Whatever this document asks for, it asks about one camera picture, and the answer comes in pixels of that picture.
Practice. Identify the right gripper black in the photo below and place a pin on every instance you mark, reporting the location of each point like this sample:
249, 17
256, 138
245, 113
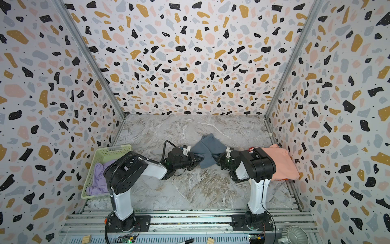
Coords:
222, 160

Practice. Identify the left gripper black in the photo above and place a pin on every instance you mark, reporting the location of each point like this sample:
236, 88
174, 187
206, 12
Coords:
191, 158

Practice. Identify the grey-blue t-shirt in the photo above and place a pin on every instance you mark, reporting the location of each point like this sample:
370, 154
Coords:
208, 147

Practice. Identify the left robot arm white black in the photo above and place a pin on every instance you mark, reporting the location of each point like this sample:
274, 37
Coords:
121, 175

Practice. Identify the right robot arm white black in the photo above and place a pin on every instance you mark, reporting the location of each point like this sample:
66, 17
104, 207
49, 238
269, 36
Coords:
257, 167

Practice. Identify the folded pink t-shirt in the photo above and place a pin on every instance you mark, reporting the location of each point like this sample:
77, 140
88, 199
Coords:
285, 167

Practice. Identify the light green plastic basket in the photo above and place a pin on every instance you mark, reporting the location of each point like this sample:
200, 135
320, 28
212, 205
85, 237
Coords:
104, 155

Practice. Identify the right wooden block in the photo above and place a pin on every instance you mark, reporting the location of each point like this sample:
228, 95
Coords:
210, 241

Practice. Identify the wooden block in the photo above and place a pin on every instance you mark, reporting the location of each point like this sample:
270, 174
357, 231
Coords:
86, 239
210, 241

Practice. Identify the lilac t-shirt in basket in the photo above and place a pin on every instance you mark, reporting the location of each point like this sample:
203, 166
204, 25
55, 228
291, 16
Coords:
99, 185

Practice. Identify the black marker pen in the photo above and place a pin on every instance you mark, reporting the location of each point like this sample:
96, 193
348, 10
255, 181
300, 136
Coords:
189, 241

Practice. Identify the left circuit board green LED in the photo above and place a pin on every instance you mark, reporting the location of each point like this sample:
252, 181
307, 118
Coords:
126, 239

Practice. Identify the white desk fan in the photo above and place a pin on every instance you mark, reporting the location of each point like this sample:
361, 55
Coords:
293, 235

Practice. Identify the left wooden block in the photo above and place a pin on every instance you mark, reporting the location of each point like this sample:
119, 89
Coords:
86, 239

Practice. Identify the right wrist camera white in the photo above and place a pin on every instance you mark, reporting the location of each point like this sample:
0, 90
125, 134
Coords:
228, 152

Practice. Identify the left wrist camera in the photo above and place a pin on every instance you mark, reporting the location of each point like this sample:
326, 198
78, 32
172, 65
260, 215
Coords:
186, 149

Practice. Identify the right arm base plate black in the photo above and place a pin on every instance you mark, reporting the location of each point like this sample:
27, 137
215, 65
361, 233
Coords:
244, 222

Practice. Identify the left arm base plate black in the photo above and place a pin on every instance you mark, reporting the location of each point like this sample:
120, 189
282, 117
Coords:
137, 223

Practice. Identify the right circuit board with wires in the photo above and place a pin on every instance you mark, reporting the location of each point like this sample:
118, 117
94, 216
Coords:
256, 238

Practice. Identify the aluminium rail frame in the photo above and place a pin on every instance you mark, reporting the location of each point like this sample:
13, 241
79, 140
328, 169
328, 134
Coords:
174, 226

